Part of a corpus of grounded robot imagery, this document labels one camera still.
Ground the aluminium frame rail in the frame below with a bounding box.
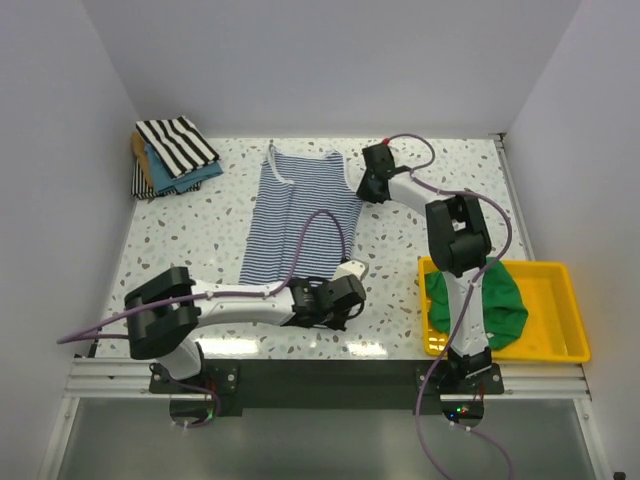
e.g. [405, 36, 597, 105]
[65, 136, 614, 479]

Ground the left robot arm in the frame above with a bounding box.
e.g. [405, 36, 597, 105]
[124, 260, 368, 392]

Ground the yellow plastic tray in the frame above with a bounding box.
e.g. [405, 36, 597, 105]
[416, 256, 593, 365]

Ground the black white wide-striped folded top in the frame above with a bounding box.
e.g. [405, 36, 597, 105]
[135, 116, 219, 179]

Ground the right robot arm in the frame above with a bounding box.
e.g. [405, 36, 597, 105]
[357, 142, 512, 393]

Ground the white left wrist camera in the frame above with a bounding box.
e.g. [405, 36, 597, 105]
[330, 259, 369, 285]

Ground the blue folded tank top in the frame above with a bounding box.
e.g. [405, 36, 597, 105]
[144, 144, 224, 195]

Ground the mustard folded tank top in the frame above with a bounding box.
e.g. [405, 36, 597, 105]
[131, 131, 153, 187]

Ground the green tank top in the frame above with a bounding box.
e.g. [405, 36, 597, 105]
[425, 262, 529, 351]

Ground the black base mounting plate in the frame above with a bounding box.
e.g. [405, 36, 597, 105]
[149, 359, 505, 420]

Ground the thin-striped black white folded top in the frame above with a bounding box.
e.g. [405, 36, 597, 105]
[131, 161, 202, 200]

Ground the blue white striped tank top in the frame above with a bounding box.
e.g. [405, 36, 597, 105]
[239, 146, 363, 285]

